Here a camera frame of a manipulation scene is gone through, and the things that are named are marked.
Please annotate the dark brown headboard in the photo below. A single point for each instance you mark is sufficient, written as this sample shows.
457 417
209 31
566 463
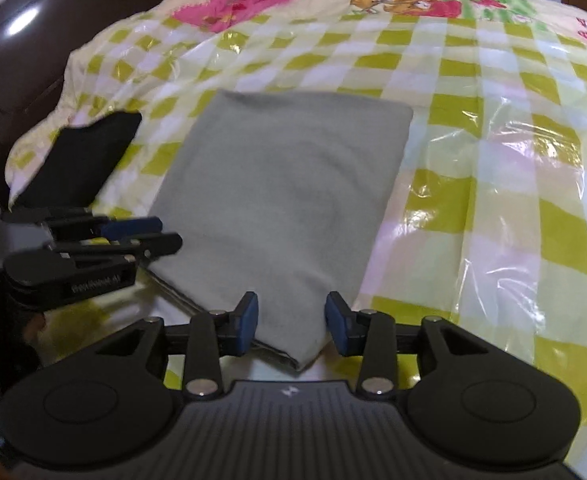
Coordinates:
48 60

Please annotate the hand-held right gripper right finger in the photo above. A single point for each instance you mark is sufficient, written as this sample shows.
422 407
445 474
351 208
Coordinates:
334 325

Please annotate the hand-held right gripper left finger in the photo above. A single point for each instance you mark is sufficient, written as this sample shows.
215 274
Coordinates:
248 325

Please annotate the black cloth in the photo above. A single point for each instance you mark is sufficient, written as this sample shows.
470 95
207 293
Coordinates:
73 160

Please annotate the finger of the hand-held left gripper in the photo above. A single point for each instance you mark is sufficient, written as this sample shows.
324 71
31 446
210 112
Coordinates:
128 227
158 246

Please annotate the checkered printed blanket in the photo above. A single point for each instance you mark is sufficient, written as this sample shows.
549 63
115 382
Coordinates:
498 160

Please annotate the grey pants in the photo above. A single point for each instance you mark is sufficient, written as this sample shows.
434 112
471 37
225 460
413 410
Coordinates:
283 200

